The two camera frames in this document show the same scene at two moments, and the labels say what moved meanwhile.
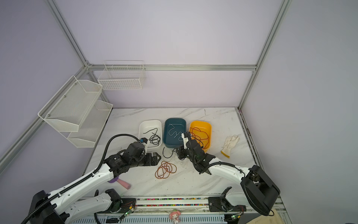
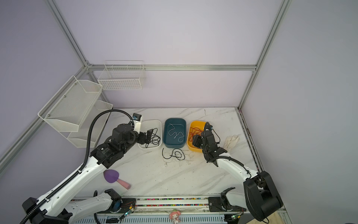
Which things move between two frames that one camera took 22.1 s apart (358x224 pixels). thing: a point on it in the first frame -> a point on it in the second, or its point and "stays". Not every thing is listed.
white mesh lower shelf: [91, 126] stays
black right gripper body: [184, 153] -> [198, 142]
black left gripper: [154, 161] -> [142, 140]
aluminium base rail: [156, 210] stays
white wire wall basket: [121, 75] stays
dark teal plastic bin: [173, 129] stays
